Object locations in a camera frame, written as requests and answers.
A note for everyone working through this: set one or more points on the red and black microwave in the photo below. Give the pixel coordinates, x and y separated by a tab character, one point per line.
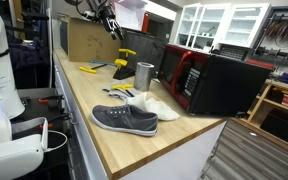
224	83

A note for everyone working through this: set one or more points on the gray canvas shoe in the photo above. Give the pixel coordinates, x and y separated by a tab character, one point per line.
124	118

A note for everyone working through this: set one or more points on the black case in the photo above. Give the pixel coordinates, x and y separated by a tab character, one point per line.
280	125

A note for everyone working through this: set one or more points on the wooden shelf unit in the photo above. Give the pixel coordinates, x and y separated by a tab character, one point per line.
262	100

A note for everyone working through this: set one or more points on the red upright post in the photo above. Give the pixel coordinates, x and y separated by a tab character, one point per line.
145	22

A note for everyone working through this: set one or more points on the black hex key stand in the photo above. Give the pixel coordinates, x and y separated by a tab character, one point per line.
124	74

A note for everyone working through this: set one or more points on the metal cylinder cup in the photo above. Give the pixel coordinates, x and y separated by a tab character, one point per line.
143	76

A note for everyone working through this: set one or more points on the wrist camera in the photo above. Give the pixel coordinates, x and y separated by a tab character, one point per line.
90	15

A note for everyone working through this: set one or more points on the gray cloth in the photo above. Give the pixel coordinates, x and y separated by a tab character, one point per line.
112	93

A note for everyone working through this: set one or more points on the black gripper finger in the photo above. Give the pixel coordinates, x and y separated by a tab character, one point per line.
114	30
119	30

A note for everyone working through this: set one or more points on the black pegboard tool rack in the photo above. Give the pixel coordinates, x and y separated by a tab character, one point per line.
284	50

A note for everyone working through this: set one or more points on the dark purple fabric pile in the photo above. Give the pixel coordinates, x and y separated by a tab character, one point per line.
27	56

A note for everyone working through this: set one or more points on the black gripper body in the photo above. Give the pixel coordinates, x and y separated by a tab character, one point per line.
107	13

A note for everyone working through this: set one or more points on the cardboard box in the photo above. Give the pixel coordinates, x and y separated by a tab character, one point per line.
84	40

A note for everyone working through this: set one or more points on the white cloth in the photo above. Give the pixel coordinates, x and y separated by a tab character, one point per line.
157	106

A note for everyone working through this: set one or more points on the black mesh basket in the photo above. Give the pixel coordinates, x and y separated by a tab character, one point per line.
234	52

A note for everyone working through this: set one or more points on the white counter cabinet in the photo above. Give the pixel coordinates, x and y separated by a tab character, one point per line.
170	160

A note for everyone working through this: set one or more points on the blue flat strip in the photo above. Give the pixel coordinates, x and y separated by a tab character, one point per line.
99	62

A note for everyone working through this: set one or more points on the black tool cart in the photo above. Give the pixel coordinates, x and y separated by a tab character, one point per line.
34	110

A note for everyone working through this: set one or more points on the dark gray fabric bin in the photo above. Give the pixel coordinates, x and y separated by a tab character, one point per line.
140	48

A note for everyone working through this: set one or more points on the white glass door cabinet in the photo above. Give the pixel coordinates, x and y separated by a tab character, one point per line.
240	26

